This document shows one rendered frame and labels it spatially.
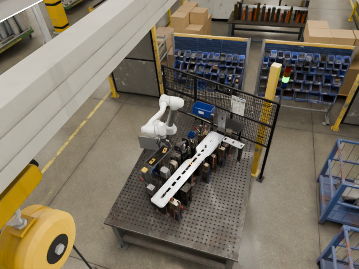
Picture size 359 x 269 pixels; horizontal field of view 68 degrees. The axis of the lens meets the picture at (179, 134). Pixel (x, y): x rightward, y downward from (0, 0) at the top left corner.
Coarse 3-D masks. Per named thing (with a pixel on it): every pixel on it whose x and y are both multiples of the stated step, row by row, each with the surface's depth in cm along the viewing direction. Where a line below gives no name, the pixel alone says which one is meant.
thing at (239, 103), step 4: (232, 96) 363; (236, 96) 359; (232, 100) 368; (236, 100) 364; (240, 100) 360; (244, 100) 356; (236, 104) 368; (240, 104) 363; (244, 104) 360; (232, 108) 377; (236, 108) 373; (240, 108) 368; (244, 108) 364; (232, 112) 381; (236, 112) 377; (240, 112) 372; (244, 112) 368
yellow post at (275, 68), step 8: (272, 64) 308; (280, 64) 307; (272, 72) 310; (272, 80) 316; (272, 88) 323; (272, 96) 330; (264, 104) 344; (272, 104) 347; (264, 112) 351; (264, 120) 359; (256, 144) 396; (256, 152) 406; (256, 160) 417; (256, 168) 431; (256, 176) 437
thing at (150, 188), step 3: (147, 186) 309; (150, 186) 308; (153, 186) 308; (147, 189) 310; (150, 189) 305; (153, 189) 307; (150, 192) 310; (153, 192) 309; (156, 192) 315; (150, 195) 318; (153, 195) 312; (150, 198) 323; (150, 201) 329; (153, 204) 329; (156, 207) 329
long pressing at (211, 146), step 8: (208, 136) 371; (216, 136) 370; (200, 144) 361; (208, 144) 360; (216, 144) 359; (200, 152) 350; (208, 152) 349; (192, 160) 341; (200, 160) 340; (184, 168) 332; (192, 168) 332; (176, 176) 324; (184, 176) 323; (168, 184) 316; (176, 184) 316; (160, 192) 309; (168, 192) 308; (152, 200) 302; (160, 200) 301; (168, 200) 301
